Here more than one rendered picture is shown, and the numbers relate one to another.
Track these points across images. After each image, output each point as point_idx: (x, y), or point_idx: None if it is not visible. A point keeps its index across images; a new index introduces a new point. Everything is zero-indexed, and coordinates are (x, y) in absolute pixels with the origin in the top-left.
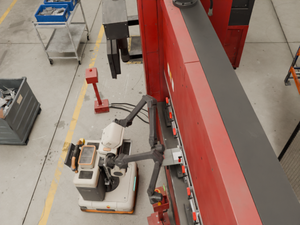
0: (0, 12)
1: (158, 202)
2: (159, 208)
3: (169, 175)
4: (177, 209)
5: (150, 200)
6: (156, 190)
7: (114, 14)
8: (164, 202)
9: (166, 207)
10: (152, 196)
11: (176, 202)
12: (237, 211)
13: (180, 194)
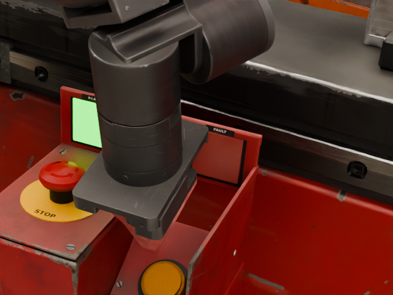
0: None
1: (196, 181)
2: (211, 292)
3: (7, 146)
4: (384, 115)
5: (111, 199)
6: (52, 165)
7: None
8: (195, 230)
9: (236, 277)
10: (165, 29)
11: (314, 105)
12: None
13: (274, 45)
